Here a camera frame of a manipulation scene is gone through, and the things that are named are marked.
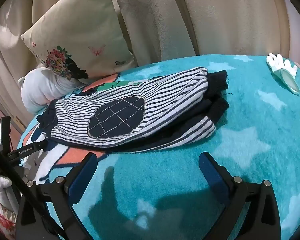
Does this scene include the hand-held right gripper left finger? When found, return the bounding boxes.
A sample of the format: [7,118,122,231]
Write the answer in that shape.
[16,152,98,240]

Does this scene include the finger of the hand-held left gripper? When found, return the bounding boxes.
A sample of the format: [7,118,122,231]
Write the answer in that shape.
[32,140,49,156]

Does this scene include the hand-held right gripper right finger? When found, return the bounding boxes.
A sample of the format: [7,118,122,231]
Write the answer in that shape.
[199,151,282,240]

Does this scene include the navy white striped pants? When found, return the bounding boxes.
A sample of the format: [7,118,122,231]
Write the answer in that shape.
[36,67,230,153]

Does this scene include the pale grey plush cushion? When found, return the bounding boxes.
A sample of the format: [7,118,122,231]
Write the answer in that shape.
[17,67,83,113]

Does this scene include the teal star printed blanket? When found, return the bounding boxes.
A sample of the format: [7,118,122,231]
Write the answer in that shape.
[16,54,300,240]

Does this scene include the red floral cloth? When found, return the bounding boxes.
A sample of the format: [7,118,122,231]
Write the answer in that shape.
[0,192,17,240]

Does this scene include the white glove-shaped hand mirror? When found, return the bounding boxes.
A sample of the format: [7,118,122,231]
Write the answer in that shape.
[266,53,300,95]

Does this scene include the cream floral butterfly pillow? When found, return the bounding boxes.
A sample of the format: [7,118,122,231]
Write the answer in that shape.
[20,0,138,80]

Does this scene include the cream patterned curtain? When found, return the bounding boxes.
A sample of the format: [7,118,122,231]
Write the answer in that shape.
[0,0,290,120]

